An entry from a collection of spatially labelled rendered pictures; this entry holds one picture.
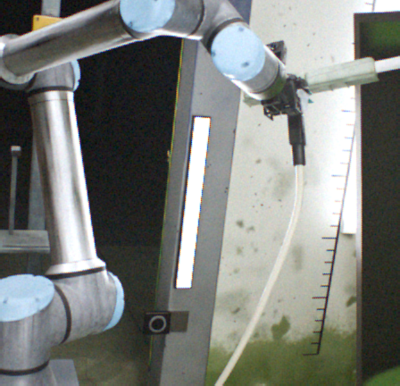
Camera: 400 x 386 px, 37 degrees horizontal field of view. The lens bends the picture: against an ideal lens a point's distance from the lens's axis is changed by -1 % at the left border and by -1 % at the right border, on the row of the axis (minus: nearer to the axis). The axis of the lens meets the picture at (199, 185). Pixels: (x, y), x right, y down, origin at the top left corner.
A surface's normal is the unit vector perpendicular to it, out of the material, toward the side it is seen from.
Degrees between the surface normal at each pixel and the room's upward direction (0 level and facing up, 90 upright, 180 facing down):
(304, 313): 90
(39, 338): 92
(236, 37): 77
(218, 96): 90
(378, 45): 90
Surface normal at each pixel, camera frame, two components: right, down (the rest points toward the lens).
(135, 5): -0.61, 0.06
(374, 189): 0.41, 0.21
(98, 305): 0.72, -0.15
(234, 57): -0.40, -0.09
